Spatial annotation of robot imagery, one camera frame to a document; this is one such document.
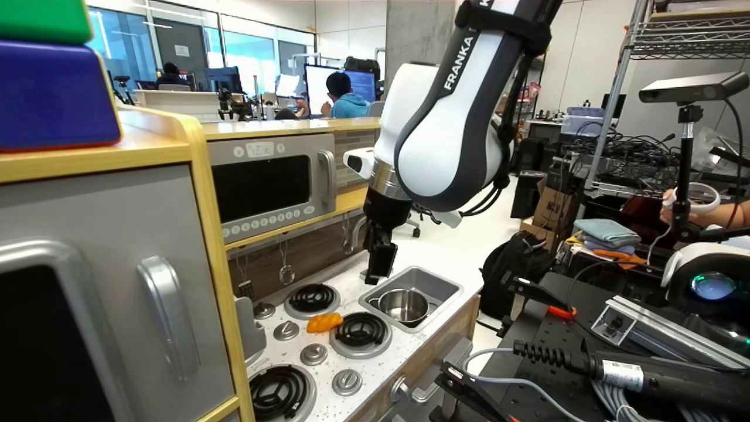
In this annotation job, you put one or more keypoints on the black stove burner front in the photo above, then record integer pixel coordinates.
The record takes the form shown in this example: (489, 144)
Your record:
(281, 394)

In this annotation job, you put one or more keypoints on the black camera on stand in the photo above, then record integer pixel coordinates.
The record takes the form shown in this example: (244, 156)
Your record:
(693, 90)

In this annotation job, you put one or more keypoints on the aluminium extrusion rail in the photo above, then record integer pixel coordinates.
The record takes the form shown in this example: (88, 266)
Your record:
(625, 321)

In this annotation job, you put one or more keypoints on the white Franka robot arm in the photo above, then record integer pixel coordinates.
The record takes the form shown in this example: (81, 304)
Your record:
(444, 130)

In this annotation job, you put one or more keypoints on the grey toy sink basin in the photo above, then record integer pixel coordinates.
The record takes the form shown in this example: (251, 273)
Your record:
(432, 287)

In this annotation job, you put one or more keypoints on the black orange clamp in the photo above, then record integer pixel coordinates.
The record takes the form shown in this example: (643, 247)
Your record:
(532, 291)

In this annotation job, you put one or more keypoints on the black stove burner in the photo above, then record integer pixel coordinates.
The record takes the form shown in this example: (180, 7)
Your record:
(311, 301)
(281, 394)
(362, 336)

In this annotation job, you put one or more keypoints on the black stove burner back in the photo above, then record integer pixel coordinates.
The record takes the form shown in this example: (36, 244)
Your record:
(311, 301)

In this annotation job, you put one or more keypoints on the orange toy food object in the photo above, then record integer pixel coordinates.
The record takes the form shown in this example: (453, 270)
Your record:
(323, 321)

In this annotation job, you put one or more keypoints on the black stove burner middle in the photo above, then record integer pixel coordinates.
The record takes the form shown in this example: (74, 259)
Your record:
(362, 336)

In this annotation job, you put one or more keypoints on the small steel pot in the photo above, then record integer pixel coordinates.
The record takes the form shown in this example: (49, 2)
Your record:
(407, 305)

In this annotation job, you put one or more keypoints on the green block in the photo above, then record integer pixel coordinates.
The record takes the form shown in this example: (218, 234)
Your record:
(62, 21)

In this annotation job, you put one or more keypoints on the grey toy faucet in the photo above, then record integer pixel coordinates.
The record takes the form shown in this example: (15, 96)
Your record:
(356, 234)

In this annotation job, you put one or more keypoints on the toy microwave oven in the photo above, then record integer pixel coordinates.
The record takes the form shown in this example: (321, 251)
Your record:
(265, 184)

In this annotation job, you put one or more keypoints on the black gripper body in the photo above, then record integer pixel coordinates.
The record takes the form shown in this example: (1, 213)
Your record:
(383, 213)

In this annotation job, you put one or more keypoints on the black backpack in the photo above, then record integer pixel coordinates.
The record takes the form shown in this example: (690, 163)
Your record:
(520, 257)

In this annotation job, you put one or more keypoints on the grey toy oven door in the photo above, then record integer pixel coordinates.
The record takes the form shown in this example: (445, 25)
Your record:
(105, 301)

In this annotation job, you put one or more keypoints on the blue block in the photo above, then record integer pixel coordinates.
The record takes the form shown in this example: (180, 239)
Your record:
(54, 96)

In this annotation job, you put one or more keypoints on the person in blue shirt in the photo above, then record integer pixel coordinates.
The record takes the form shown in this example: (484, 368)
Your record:
(343, 98)

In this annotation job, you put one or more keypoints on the wooden toy kitchen frame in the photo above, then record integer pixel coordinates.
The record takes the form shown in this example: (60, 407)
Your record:
(161, 139)

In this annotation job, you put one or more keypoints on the cardboard box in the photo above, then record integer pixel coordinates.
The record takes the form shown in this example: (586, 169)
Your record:
(551, 219)

